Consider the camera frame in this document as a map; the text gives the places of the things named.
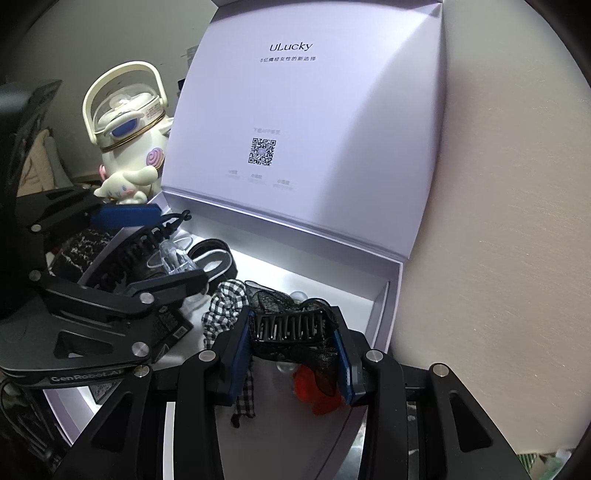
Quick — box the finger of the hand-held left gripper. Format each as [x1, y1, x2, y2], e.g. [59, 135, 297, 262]
[18, 186, 164, 234]
[28, 269, 208, 364]

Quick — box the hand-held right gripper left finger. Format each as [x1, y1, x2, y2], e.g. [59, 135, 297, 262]
[74, 311, 256, 480]

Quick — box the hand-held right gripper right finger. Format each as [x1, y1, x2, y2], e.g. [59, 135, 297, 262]
[332, 322, 518, 480]

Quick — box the clear hair claw clip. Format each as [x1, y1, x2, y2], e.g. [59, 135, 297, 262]
[159, 235, 199, 278]

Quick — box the red hair clip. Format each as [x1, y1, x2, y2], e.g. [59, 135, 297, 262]
[293, 364, 347, 416]

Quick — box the black curved banana clip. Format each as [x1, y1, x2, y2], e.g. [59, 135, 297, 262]
[94, 209, 193, 294]

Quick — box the black hair band roll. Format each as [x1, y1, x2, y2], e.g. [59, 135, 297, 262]
[187, 237, 239, 289]

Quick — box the black printed packet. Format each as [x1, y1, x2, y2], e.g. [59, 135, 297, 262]
[150, 304, 195, 366]

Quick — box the black white checkered scrunchie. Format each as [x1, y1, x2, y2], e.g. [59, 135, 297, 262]
[201, 278, 260, 428]

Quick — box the black lace hair clip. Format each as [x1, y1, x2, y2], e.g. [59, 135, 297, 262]
[244, 279, 345, 398]

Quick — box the white gift box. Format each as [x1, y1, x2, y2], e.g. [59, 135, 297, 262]
[44, 0, 451, 480]

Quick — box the beige knitted scarf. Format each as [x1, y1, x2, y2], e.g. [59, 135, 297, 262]
[21, 129, 70, 195]

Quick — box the white cartoon dog kettle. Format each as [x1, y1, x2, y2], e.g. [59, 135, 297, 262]
[82, 60, 177, 206]

